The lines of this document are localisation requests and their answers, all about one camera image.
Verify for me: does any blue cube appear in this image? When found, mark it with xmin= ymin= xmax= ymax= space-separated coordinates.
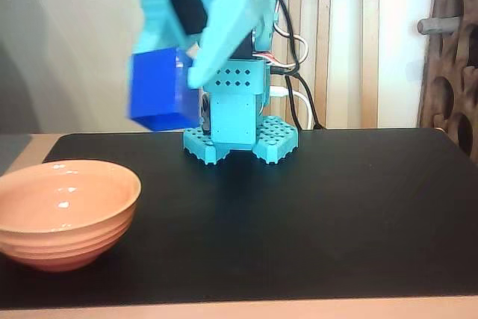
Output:
xmin=128 ymin=46 xmax=201 ymax=134

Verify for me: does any orange ribbed bowl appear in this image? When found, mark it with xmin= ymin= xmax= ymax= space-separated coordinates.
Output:
xmin=0 ymin=159 xmax=143 ymax=273

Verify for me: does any black table clamp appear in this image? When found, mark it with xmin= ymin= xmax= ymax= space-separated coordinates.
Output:
xmin=199 ymin=90 xmax=213 ymax=137

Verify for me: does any black table mat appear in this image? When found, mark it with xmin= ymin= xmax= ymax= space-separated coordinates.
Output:
xmin=0 ymin=127 xmax=478 ymax=312

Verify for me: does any brown wooden wine rack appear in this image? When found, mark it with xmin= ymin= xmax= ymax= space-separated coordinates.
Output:
xmin=416 ymin=0 xmax=478 ymax=165

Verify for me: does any black cable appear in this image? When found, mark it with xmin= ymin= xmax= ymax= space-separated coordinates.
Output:
xmin=249 ymin=0 xmax=326 ymax=130

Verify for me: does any red white servo wire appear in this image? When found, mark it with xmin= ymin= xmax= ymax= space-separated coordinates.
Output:
xmin=253 ymin=22 xmax=311 ymax=70

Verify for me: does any white cable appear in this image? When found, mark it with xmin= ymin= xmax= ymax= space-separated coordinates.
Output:
xmin=268 ymin=86 xmax=315 ymax=129

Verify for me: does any turquoise perforated base plate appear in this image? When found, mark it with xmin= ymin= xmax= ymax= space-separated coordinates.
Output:
xmin=182 ymin=115 xmax=299 ymax=166

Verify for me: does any grey door handle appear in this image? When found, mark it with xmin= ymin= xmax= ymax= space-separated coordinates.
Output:
xmin=417 ymin=16 xmax=461 ymax=35

